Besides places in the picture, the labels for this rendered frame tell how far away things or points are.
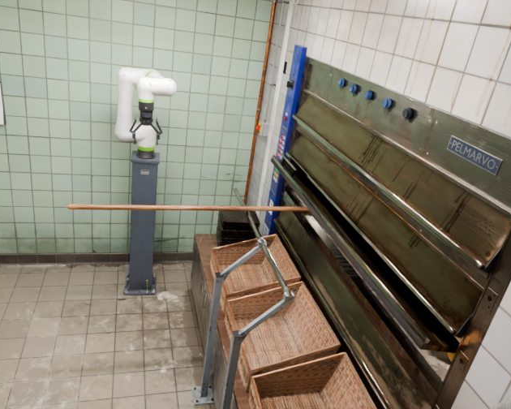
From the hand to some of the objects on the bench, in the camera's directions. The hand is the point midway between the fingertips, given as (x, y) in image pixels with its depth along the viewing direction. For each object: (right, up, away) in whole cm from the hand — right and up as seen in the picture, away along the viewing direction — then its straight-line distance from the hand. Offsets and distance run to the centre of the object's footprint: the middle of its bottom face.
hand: (146, 142), depth 273 cm
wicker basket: (+79, -123, -24) cm, 148 cm away
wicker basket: (+65, -97, +28) cm, 120 cm away
